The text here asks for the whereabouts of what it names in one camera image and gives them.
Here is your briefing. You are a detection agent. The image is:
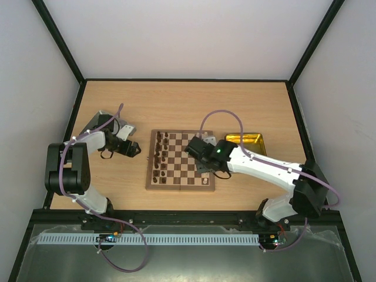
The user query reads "gold metal tin tray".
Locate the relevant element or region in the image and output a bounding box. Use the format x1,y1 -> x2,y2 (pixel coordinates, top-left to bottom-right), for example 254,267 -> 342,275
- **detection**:
224,133 -> 267,156

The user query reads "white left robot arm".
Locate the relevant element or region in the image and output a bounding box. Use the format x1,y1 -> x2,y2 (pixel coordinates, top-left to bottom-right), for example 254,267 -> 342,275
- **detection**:
45,110 -> 141,216

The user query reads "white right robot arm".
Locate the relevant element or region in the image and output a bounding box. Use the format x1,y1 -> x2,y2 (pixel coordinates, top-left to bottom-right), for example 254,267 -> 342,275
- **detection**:
184,136 -> 329,230

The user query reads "wooden chess board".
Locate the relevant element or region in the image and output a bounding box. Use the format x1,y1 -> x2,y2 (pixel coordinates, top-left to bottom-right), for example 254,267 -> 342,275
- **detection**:
145,129 -> 215,192

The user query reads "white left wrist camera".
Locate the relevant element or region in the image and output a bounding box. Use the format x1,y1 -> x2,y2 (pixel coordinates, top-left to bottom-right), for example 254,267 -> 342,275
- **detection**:
116,124 -> 136,141

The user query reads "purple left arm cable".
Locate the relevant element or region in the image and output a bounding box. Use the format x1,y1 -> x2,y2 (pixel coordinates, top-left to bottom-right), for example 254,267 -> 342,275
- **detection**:
58,102 -> 150,272

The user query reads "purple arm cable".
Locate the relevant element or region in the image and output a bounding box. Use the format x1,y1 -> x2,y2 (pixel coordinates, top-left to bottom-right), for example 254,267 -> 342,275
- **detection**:
58,102 -> 150,272
200,110 -> 341,254

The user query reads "slotted white cable duct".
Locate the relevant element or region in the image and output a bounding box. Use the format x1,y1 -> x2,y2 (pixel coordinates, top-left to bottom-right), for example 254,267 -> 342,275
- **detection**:
36,233 -> 259,246

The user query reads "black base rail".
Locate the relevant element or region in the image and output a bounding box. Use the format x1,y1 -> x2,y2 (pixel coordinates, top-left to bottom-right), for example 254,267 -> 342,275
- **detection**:
29,209 -> 343,233

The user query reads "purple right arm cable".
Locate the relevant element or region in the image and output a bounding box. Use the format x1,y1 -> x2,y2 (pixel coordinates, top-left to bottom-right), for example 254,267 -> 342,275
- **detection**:
200,110 -> 341,254

